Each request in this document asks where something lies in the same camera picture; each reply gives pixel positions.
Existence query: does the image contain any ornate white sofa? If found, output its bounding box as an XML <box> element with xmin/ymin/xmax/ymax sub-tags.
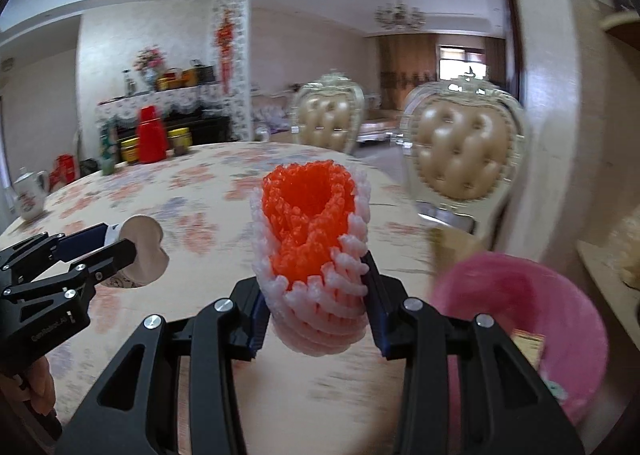
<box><xmin>250</xmin><ymin>90</ymin><xmax>301</xmax><ymax>140</ymax></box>

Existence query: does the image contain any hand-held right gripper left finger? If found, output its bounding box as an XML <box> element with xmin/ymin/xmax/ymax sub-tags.
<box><xmin>62</xmin><ymin>277</ymin><xmax>273</xmax><ymax>455</ymax></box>

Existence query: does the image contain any green patterned bottle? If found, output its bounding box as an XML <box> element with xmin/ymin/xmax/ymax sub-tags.
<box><xmin>99</xmin><ymin>127</ymin><xmax>118</xmax><ymax>176</ymax></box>

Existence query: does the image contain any orange and white foam net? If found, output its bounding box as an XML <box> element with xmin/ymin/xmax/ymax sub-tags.
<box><xmin>250</xmin><ymin>160</ymin><xmax>371</xmax><ymax>358</ymax></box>

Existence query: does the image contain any brown patterned curtain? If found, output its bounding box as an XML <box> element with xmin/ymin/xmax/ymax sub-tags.
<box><xmin>375</xmin><ymin>35</ymin><xmax>441</xmax><ymax>110</ymax></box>

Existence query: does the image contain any beige tufted ornate chair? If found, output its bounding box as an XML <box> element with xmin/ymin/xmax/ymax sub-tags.
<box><xmin>291</xmin><ymin>72</ymin><xmax>368</xmax><ymax>156</ymax></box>
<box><xmin>400</xmin><ymin>75</ymin><xmax>528</xmax><ymax>231</ymax></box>

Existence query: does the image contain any white floral teapot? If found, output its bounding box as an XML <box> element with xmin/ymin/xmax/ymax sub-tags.
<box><xmin>12</xmin><ymin>167</ymin><xmax>51</xmax><ymax>222</ymax></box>

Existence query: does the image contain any window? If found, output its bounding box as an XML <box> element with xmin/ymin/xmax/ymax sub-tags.
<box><xmin>439</xmin><ymin>46</ymin><xmax>485</xmax><ymax>80</ymax></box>

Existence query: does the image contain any red bag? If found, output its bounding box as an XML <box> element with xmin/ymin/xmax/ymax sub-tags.
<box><xmin>50</xmin><ymin>154</ymin><xmax>81</xmax><ymax>186</ymax></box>

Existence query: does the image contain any red thermos jug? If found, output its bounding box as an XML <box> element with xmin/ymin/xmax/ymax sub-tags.
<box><xmin>137</xmin><ymin>106</ymin><xmax>168</xmax><ymax>164</ymax></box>

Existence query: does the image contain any red knot hanging ornament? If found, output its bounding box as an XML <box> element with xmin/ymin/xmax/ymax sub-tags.
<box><xmin>215</xmin><ymin>10</ymin><xmax>236</xmax><ymax>96</ymax></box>

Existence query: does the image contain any black piano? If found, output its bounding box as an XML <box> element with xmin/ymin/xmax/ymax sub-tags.
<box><xmin>112</xmin><ymin>115</ymin><xmax>233</xmax><ymax>146</ymax></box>

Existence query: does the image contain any white lattice screen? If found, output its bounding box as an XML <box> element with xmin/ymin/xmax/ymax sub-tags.
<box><xmin>210</xmin><ymin>0</ymin><xmax>253</xmax><ymax>140</ymax></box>

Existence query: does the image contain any pink lined bin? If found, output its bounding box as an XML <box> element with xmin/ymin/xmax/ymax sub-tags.
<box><xmin>430</xmin><ymin>251</ymin><xmax>608</xmax><ymax>428</ymax></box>

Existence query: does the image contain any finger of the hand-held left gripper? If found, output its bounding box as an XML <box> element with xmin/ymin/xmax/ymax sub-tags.
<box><xmin>0</xmin><ymin>222</ymin><xmax>121</xmax><ymax>281</ymax></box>
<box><xmin>2</xmin><ymin>240</ymin><xmax>138</xmax><ymax>306</ymax></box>

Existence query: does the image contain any chandelier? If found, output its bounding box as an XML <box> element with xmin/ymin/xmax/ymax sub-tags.
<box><xmin>375</xmin><ymin>0</ymin><xmax>426</xmax><ymax>32</ymax></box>

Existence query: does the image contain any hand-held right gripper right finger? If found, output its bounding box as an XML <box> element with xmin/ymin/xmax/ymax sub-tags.
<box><xmin>362</xmin><ymin>252</ymin><xmax>586</xmax><ymax>455</ymax></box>

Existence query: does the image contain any floral lace piano cover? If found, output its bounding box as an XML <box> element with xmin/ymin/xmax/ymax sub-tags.
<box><xmin>95</xmin><ymin>82</ymin><xmax>236</xmax><ymax>128</ymax></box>

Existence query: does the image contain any vase of pink flowers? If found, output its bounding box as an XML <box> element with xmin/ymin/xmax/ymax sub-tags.
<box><xmin>134</xmin><ymin>46</ymin><xmax>168</xmax><ymax>92</ymax></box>

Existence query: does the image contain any person's left hand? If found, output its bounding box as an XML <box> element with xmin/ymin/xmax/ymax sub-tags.
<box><xmin>27</xmin><ymin>357</ymin><xmax>57</xmax><ymax>413</ymax></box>

